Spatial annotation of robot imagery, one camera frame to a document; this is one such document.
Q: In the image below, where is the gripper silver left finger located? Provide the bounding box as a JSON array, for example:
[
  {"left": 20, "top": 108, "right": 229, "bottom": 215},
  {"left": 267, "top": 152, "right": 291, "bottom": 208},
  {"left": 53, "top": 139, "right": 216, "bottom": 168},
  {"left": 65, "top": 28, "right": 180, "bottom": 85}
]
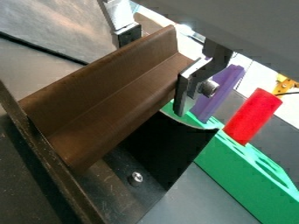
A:
[{"left": 97, "top": 0, "right": 141, "bottom": 48}]

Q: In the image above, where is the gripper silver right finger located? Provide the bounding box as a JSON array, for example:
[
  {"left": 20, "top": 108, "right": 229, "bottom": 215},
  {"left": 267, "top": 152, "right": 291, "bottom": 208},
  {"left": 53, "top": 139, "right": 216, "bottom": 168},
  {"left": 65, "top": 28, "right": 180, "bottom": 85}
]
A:
[{"left": 172, "top": 38, "right": 232, "bottom": 116}]

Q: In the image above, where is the brown star prism peg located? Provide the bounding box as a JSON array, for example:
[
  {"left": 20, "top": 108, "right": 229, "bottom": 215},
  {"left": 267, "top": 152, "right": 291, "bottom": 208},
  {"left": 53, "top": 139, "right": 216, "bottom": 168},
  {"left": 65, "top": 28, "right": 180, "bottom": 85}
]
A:
[{"left": 18, "top": 25, "right": 192, "bottom": 173}]

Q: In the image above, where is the black curved fixture stand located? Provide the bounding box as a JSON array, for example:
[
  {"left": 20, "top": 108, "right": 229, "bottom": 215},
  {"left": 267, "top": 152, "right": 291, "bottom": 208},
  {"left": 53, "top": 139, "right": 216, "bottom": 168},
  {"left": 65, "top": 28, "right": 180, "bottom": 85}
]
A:
[{"left": 0, "top": 81, "right": 216, "bottom": 224}]

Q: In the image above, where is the purple notched block peg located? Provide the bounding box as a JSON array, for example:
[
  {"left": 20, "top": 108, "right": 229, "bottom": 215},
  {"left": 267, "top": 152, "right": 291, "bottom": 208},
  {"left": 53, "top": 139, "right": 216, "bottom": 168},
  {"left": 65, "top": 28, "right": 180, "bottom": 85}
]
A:
[{"left": 190, "top": 65, "right": 245, "bottom": 123}]

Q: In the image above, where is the red cylinder peg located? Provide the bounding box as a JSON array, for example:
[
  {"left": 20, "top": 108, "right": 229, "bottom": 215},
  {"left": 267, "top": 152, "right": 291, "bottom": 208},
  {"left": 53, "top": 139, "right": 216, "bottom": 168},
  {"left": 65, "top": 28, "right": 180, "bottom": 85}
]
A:
[{"left": 222, "top": 88, "right": 283, "bottom": 145}]

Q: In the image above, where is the green shape sorter block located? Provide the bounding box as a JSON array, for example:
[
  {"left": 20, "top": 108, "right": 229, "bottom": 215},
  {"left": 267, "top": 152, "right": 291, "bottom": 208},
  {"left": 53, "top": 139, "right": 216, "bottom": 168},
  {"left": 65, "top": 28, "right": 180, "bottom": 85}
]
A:
[{"left": 160, "top": 100, "right": 299, "bottom": 224}]

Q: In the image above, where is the yellow frame piece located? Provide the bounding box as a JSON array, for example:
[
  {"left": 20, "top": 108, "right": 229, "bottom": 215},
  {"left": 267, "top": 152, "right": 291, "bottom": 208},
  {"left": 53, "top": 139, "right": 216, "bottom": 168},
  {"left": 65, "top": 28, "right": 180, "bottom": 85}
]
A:
[{"left": 272, "top": 73, "right": 299, "bottom": 97}]

